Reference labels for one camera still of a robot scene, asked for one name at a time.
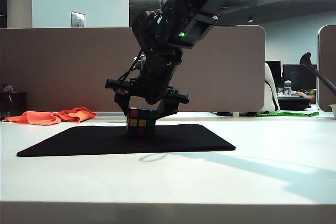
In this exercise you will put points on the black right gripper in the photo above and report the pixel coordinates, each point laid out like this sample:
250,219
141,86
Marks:
157,77

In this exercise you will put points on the multicolour puzzle cube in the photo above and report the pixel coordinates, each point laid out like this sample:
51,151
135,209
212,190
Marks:
140,124

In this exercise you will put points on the person forearm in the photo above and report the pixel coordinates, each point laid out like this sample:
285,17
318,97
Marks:
305,95

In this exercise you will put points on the black mouse pad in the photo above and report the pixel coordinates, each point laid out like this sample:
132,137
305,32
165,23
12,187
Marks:
78,142

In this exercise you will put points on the wide brown desk partition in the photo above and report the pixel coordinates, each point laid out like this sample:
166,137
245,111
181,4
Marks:
52,64

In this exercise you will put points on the orange cloth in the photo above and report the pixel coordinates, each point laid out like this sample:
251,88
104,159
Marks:
39,118

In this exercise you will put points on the black mesh pen holder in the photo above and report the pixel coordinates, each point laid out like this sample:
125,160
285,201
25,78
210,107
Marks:
13,104

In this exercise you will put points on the small black monitor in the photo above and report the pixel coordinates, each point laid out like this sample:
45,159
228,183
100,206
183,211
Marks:
274,68

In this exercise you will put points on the clear water bottle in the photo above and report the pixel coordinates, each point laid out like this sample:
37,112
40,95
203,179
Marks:
287,89

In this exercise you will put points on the green tape strip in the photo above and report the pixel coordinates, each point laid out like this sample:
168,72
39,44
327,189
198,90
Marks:
288,114

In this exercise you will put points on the large black monitor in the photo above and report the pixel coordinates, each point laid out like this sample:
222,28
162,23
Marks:
296,77

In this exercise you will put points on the beige bowl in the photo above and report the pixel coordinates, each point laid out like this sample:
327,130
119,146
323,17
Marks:
333,111

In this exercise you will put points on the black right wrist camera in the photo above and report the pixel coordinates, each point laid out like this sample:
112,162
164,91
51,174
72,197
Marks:
194,32

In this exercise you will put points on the silver wall switch plate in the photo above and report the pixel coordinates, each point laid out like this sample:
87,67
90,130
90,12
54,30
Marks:
77,20

